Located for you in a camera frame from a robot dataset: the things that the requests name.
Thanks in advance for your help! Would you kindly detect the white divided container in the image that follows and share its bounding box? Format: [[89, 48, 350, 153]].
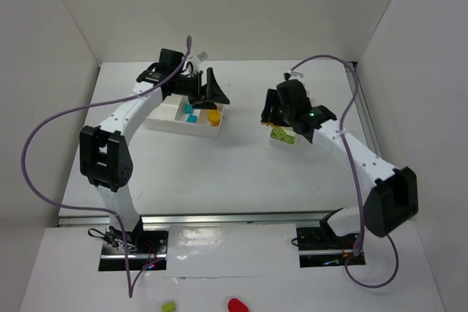
[[143, 95, 225, 137], [268, 126, 298, 150]]

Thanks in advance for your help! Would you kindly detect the light green lego brick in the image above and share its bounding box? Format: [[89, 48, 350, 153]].
[[270, 126, 296, 145]]

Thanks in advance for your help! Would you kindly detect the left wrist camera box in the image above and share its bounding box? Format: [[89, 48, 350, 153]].
[[195, 51, 208, 63]]

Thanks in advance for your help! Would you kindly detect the aluminium rail right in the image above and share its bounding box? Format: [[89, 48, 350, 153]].
[[343, 60, 404, 221]]

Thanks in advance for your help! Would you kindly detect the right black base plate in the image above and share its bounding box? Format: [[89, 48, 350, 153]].
[[291, 227, 366, 268]]

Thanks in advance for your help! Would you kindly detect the green lego on foreground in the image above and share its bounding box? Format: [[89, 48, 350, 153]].
[[161, 301, 176, 312]]

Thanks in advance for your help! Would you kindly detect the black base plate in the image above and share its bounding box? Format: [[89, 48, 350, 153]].
[[98, 228, 169, 272], [291, 227, 366, 268]]

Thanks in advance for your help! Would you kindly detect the orange sun round lego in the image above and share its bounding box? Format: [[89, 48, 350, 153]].
[[207, 110, 222, 126]]

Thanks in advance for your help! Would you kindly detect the aluminium rail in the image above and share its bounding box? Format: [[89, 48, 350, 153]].
[[58, 210, 330, 234], [343, 60, 404, 221]]

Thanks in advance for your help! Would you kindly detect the aluminium rail front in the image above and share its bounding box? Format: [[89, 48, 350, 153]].
[[58, 210, 330, 234]]

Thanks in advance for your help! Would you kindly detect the teal and green lego stack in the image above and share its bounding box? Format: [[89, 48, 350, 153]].
[[184, 103, 194, 115]]

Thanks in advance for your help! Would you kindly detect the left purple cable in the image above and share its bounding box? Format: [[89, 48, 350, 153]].
[[21, 35, 192, 298]]

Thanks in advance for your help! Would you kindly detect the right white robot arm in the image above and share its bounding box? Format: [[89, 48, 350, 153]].
[[260, 80, 419, 237]]

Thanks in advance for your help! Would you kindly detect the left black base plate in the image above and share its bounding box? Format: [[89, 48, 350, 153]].
[[98, 228, 169, 272]]

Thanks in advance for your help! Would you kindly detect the red round piece foreground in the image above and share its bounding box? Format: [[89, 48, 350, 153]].
[[227, 298, 249, 312]]

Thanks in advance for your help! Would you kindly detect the teal square lego brick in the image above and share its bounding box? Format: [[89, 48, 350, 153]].
[[186, 115, 197, 123]]

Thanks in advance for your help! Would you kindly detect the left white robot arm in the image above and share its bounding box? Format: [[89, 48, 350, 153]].
[[79, 49, 230, 249]]

